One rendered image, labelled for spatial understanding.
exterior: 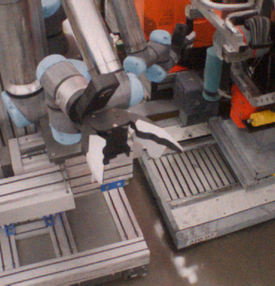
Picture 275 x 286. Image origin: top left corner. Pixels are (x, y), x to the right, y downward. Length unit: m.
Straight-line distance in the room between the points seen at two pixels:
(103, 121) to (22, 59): 0.42
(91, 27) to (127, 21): 0.43
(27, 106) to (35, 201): 0.30
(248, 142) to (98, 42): 1.40
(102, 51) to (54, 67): 0.14
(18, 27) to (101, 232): 1.05
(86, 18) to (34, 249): 1.12
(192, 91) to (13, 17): 1.34
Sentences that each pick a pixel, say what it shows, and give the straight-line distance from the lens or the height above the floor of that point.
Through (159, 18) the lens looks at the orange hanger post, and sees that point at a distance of 2.11.
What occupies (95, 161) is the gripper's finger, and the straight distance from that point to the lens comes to 0.64.
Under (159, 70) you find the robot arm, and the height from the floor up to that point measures 0.84.
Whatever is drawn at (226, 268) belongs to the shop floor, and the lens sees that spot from 1.99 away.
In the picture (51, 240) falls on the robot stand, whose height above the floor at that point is 0.21.
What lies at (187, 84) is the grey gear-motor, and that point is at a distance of 2.21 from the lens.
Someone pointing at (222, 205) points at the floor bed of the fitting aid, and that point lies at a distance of 2.10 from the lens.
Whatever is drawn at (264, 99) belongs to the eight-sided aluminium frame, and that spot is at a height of 0.68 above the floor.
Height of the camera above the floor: 1.72
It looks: 45 degrees down
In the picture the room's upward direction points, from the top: straight up
